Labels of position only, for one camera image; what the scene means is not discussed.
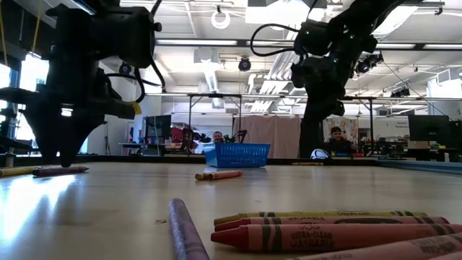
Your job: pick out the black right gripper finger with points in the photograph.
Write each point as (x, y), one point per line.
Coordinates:
(334, 103)
(314, 104)

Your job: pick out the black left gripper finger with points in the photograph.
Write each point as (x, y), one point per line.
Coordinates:
(74, 133)
(48, 133)

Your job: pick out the red crayon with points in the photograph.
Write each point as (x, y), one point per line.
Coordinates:
(225, 175)
(325, 236)
(325, 221)
(397, 249)

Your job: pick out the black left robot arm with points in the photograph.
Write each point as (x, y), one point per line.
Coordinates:
(122, 36)

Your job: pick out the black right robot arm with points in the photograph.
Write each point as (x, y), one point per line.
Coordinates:
(361, 18)

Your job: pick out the black panel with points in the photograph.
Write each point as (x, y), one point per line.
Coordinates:
(310, 137)

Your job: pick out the person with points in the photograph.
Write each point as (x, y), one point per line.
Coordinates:
(217, 136)
(337, 139)

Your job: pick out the black equipment rack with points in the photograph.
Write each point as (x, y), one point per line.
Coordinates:
(5, 130)

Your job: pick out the black spotlight cluster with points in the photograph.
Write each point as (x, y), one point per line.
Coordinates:
(364, 66)

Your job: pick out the beige curtain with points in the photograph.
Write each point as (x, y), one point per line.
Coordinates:
(281, 137)

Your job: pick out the large window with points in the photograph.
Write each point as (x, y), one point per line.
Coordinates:
(30, 72)

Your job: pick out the black round spotlight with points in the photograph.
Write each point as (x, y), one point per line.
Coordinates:
(125, 69)
(244, 65)

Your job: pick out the yellow tape tag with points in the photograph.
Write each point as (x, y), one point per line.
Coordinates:
(136, 108)

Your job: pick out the long ceiling light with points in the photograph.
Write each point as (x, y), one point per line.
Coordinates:
(196, 42)
(397, 46)

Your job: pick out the black monitor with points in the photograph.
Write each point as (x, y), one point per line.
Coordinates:
(427, 128)
(159, 126)

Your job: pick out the blue plastic basket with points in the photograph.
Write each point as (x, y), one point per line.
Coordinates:
(234, 155)

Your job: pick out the black metal rig frame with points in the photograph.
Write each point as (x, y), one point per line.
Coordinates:
(361, 98)
(214, 95)

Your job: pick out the black aluminium table frame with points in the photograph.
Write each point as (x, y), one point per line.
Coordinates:
(144, 159)

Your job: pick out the white ventilation duct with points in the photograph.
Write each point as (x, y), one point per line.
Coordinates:
(211, 79)

